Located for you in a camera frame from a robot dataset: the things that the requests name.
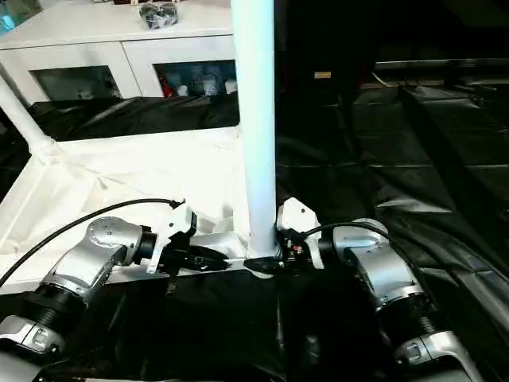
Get white plastic table top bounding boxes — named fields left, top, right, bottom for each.
left=0, top=125, right=282, bottom=295

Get white plastic table leg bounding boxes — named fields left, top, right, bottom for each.
left=0, top=71, right=57, bottom=162
left=229, top=0, right=278, bottom=259

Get black plastic mat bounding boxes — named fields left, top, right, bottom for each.
left=0, top=79, right=509, bottom=382

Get white sideboard cabinet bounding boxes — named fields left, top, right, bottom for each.
left=0, top=0, right=239, bottom=107

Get black draped furniture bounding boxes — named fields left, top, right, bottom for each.
left=273, top=0, right=509, bottom=95

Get black parts in clear bag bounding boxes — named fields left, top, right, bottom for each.
left=138, top=2, right=181, bottom=31

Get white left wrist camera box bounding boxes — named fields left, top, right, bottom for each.
left=145, top=200, right=199, bottom=275

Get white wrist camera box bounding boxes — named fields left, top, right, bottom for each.
left=145, top=200, right=199, bottom=275
left=274, top=197, right=325, bottom=271

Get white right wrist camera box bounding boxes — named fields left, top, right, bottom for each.
left=274, top=197, right=325, bottom=271

